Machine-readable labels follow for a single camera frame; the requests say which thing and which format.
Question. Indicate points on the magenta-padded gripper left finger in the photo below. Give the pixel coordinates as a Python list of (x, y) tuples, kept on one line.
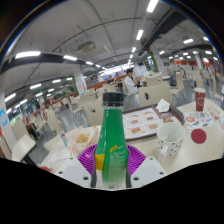
[(75, 171)]

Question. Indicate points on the dark food tray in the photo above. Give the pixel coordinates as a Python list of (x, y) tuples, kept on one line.
[(143, 121)]

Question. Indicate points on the flat round red coaster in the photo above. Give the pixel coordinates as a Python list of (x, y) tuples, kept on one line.
[(198, 136)]

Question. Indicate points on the red paper cup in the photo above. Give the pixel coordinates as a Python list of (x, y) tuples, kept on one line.
[(200, 100)]

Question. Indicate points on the group of beige chairs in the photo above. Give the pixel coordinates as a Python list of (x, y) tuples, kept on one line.
[(155, 93)]

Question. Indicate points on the green plastic drink bottle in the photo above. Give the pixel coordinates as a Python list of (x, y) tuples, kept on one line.
[(111, 143)]

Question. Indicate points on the white dotted mug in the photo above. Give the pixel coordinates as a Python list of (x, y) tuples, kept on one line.
[(170, 140)]

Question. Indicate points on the white rectangular side table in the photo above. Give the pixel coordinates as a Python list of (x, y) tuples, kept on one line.
[(23, 146)]

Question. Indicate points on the brown bread bun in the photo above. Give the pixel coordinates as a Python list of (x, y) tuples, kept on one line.
[(168, 120)]

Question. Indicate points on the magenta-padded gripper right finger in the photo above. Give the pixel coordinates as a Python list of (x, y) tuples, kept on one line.
[(146, 171)]

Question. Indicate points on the clear plastic food bag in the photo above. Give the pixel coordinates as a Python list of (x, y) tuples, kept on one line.
[(81, 138)]

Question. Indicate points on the person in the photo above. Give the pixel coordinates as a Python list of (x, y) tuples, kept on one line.
[(110, 79), (131, 86), (43, 111)]

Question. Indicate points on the group of ceiling lights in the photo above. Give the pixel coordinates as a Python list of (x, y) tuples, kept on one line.
[(28, 54)]

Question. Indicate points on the printed sticker leaflet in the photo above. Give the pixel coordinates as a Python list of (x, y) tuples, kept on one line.
[(200, 120)]

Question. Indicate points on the ceiling air conditioner unit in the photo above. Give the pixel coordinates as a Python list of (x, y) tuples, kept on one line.
[(87, 47)]

